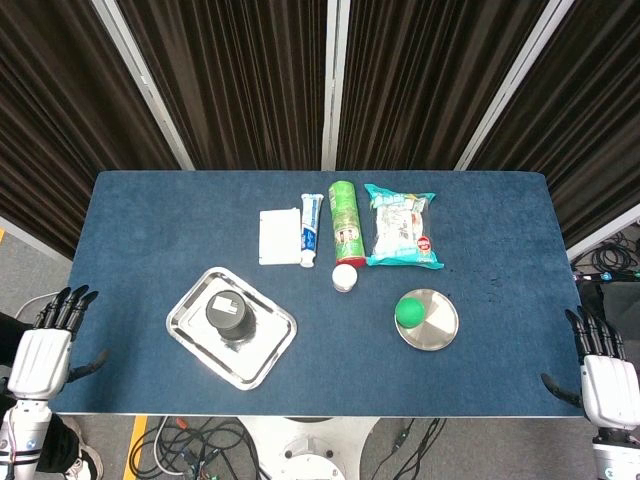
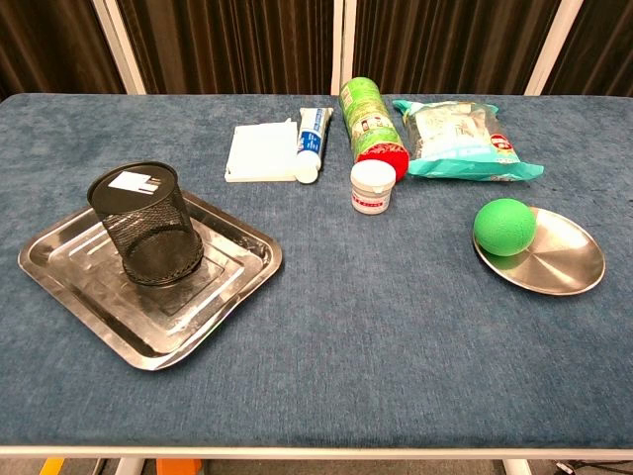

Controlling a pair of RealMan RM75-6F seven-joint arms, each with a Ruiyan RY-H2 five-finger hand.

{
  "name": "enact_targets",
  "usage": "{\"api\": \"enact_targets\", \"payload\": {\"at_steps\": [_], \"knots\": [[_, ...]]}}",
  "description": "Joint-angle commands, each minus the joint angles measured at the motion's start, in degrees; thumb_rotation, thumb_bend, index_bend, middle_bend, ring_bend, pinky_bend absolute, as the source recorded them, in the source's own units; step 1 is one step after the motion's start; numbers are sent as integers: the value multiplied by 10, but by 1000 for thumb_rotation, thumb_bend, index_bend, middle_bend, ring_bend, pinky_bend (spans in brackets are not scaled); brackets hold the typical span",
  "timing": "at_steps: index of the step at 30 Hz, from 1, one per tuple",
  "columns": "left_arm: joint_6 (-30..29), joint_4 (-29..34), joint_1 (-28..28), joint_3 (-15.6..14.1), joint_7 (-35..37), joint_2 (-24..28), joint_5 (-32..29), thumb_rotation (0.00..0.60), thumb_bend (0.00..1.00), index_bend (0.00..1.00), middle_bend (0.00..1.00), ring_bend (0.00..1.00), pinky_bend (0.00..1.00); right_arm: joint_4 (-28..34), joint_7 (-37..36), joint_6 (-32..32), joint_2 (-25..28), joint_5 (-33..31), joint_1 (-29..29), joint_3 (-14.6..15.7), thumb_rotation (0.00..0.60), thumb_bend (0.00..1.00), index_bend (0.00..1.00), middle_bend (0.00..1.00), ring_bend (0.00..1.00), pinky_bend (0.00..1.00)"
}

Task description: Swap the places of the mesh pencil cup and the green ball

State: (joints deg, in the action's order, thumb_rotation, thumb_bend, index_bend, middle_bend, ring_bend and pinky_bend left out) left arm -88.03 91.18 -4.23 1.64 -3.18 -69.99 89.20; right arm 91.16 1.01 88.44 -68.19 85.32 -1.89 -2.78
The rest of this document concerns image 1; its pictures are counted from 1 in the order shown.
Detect green ball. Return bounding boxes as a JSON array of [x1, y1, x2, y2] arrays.
[[395, 297, 427, 329]]

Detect teal snack bag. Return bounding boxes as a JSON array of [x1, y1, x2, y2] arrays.
[[363, 183, 445, 271]]

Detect white floor cable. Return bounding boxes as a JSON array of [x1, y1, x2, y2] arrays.
[[153, 417, 201, 477]]

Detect black power strip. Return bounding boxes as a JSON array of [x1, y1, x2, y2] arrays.
[[572, 269, 640, 285]]

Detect black cylindrical jar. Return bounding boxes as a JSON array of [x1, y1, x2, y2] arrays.
[[203, 289, 259, 352]]

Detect green chips can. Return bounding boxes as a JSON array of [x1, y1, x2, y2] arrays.
[[328, 180, 368, 267]]

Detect white blue toothpaste tube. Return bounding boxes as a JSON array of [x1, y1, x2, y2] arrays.
[[298, 193, 324, 269]]

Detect flat white box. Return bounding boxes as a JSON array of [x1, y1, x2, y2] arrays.
[[258, 207, 303, 266]]

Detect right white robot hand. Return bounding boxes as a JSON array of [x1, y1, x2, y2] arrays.
[[540, 305, 640, 429]]

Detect black floor cable bundle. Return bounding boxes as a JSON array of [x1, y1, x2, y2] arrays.
[[379, 417, 447, 480], [132, 418, 262, 480]]

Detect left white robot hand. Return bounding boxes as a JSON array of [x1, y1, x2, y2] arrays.
[[7, 284, 109, 401]]

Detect rectangular steel tray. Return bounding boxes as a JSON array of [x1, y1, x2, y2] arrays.
[[165, 266, 298, 392]]

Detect dark brown curtain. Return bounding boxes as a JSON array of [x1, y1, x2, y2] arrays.
[[117, 0, 331, 171], [469, 0, 640, 246], [337, 0, 551, 171], [0, 0, 181, 259]]

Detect black trouser leg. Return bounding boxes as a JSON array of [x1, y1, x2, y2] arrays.
[[37, 414, 81, 474]]

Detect blue table cloth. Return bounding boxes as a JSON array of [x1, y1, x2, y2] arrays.
[[52, 170, 586, 417]]

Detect black coiled cables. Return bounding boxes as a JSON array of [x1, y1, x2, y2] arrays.
[[589, 232, 640, 274]]

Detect round steel plate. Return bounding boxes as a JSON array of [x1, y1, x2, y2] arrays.
[[394, 288, 460, 352]]

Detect white partition post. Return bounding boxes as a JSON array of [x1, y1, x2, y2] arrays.
[[454, 0, 576, 171], [92, 0, 195, 171], [321, 0, 351, 171]]

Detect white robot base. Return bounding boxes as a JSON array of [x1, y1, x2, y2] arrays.
[[239, 416, 376, 480]]

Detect white sneaker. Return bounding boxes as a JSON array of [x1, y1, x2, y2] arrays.
[[64, 430, 105, 480]]

